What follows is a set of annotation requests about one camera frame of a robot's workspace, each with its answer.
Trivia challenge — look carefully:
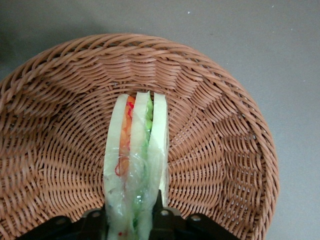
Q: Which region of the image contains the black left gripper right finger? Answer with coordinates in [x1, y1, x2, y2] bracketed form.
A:
[148, 189, 185, 240]

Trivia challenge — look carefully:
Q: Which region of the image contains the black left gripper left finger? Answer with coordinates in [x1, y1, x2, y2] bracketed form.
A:
[79, 207, 110, 240]

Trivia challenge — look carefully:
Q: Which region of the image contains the plastic sandwich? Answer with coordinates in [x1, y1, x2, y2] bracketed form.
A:
[103, 90, 170, 240]

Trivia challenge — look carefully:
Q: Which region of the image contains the brown woven wicker basket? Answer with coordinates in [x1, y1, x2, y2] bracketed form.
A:
[0, 33, 280, 240]

